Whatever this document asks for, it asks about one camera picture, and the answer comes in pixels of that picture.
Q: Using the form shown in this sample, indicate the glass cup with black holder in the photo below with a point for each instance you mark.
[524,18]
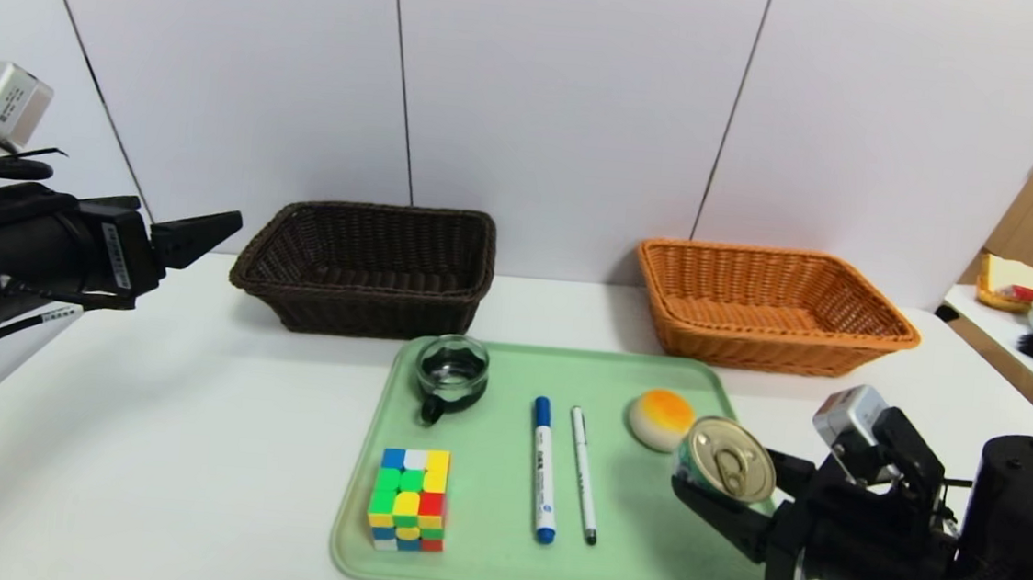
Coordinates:
[451,377]

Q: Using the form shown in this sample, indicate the yellow bowl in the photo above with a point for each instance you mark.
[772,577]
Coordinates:
[995,300]

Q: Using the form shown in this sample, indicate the blue capped whiteboard marker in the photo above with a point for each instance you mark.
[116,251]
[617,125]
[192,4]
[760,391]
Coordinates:
[543,477]

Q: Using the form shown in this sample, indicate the small red toy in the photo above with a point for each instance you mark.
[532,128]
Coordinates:
[1023,294]

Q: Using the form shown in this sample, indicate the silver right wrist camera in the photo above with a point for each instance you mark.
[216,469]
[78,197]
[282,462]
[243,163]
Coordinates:
[848,413]

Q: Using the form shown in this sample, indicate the thin white pen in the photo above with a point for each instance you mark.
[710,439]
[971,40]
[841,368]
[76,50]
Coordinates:
[583,470]

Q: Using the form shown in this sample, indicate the colourful puzzle cube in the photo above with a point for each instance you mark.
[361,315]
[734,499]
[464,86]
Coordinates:
[407,503]

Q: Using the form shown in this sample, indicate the white side table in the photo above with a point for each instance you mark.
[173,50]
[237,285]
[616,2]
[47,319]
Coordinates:
[992,337]

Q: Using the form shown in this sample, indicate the dark brown wicker basket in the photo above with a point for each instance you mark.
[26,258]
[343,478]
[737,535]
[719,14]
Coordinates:
[358,314]

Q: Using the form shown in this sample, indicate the light green plastic tray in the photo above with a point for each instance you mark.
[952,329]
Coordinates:
[495,565]

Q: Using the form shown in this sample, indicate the orange wicker basket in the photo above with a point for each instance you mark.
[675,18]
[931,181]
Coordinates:
[752,345]

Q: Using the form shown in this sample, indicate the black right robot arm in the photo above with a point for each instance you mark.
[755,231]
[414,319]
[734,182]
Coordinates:
[1023,533]

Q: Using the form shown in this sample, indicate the cream toy toast slice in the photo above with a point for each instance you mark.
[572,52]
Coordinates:
[1008,272]

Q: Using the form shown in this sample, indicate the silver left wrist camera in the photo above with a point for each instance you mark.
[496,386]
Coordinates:
[5,107]

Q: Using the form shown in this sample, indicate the white bun with orange top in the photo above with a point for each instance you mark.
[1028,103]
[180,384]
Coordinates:
[654,416]

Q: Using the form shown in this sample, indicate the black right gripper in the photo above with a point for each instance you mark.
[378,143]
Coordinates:
[789,553]

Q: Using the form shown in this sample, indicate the gold lid food can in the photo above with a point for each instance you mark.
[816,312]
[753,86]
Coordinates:
[729,459]

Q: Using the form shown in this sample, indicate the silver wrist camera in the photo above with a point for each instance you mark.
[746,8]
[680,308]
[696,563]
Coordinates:
[5,107]
[848,413]

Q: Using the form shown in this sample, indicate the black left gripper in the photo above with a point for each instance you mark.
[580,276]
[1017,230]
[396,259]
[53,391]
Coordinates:
[119,255]

